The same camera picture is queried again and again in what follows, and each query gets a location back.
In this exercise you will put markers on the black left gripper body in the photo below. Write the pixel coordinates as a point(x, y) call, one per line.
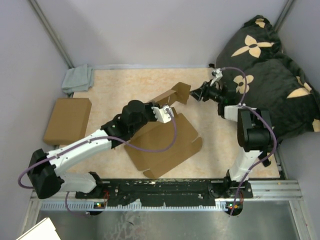
point(148, 116)

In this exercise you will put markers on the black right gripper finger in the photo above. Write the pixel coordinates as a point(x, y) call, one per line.
point(200, 98)
point(199, 91)

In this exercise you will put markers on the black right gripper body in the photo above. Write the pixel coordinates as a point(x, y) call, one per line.
point(212, 93)

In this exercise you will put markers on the brown cardboard box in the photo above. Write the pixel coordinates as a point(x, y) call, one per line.
point(157, 136)
point(68, 121)

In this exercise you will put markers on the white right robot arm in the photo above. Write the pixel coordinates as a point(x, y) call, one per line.
point(255, 136)

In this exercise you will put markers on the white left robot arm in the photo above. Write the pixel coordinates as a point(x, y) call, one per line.
point(75, 152)

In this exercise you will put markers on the folded brown cardboard box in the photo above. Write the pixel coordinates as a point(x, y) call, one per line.
point(68, 121)

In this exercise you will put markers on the black floral pillow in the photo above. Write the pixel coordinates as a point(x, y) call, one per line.
point(267, 78)

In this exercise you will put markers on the grey folded cloth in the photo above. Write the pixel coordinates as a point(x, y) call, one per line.
point(79, 79)

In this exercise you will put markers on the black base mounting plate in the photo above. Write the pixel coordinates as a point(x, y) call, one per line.
point(169, 192)

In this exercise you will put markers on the white board corner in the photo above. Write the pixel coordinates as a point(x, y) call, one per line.
point(44, 230)

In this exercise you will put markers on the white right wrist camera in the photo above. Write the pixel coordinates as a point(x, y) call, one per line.
point(217, 74)

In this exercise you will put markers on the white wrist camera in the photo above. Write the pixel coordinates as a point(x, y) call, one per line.
point(217, 74)
point(163, 114)

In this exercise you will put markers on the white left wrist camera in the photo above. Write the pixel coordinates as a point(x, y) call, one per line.
point(163, 114)

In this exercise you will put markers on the aluminium rail frame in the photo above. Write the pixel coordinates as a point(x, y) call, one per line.
point(266, 190)

